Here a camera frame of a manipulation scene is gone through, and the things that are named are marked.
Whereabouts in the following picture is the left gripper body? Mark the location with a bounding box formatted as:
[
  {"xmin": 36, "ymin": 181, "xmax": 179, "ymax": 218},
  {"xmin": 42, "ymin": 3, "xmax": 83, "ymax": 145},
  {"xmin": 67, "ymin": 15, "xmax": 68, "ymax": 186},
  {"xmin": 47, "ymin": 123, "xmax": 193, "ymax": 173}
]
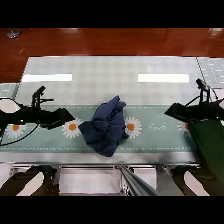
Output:
[{"xmin": 39, "ymin": 107, "xmax": 76, "ymax": 131}]

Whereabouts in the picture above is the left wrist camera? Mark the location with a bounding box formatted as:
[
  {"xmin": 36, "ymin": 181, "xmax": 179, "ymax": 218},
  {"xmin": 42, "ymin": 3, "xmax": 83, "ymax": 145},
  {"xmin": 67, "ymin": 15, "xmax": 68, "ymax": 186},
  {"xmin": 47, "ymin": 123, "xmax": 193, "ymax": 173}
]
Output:
[{"xmin": 31, "ymin": 85, "xmax": 55, "ymax": 108}]

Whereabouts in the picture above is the black cable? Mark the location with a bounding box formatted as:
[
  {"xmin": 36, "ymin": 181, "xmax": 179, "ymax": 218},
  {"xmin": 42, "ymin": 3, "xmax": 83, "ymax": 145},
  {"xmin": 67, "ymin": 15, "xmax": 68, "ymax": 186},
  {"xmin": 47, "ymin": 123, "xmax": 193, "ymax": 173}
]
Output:
[{"xmin": 0, "ymin": 122, "xmax": 42, "ymax": 147}]

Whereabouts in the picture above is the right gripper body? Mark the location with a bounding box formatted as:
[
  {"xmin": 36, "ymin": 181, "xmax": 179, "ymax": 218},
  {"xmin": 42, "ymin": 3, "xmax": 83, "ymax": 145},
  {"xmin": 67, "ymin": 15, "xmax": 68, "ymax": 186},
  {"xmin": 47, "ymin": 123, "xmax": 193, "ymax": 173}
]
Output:
[{"xmin": 163, "ymin": 102, "xmax": 205, "ymax": 124}]

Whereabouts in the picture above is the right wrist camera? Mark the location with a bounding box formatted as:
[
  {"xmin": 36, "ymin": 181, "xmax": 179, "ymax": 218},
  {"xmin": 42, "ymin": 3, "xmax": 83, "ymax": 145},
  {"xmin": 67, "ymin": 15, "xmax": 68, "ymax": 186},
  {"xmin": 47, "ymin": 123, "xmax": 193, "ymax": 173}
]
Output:
[{"xmin": 194, "ymin": 77, "xmax": 215, "ymax": 105}]

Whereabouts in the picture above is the silver frame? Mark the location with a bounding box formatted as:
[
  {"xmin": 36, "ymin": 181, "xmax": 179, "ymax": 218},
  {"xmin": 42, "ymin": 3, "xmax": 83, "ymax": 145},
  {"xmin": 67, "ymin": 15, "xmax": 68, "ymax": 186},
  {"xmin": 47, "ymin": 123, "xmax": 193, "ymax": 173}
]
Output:
[{"xmin": 0, "ymin": 161, "xmax": 224, "ymax": 197}]

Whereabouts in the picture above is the dark green garment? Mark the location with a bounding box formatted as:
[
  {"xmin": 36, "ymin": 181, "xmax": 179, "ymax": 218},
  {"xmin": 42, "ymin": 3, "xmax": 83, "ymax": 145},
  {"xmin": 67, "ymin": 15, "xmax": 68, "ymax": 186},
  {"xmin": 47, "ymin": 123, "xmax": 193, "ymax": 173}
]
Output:
[{"xmin": 186, "ymin": 119, "xmax": 224, "ymax": 188}]

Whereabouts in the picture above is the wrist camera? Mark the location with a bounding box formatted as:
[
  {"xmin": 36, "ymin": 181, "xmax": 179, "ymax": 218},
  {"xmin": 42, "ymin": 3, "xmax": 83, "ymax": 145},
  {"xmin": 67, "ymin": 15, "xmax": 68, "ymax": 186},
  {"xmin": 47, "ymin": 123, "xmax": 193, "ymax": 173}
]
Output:
[
  {"xmin": 194, "ymin": 77, "xmax": 215, "ymax": 105},
  {"xmin": 31, "ymin": 85, "xmax": 55, "ymax": 108}
]

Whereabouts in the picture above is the blue garment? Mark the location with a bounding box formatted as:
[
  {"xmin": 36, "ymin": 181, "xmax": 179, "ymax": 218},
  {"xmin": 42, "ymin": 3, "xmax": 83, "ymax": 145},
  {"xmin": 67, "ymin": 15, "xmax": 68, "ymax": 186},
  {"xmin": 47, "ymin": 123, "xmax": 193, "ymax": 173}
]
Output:
[{"xmin": 77, "ymin": 95, "xmax": 130, "ymax": 158}]

